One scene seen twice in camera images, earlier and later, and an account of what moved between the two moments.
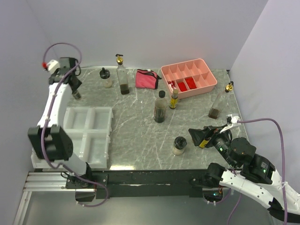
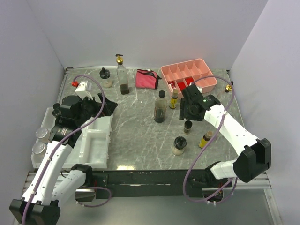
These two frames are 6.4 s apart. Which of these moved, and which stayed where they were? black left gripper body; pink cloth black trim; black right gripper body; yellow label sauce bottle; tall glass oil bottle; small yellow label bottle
Moved: black right gripper body; black left gripper body
Stayed: yellow label sauce bottle; small yellow label bottle; tall glass oil bottle; pink cloth black trim
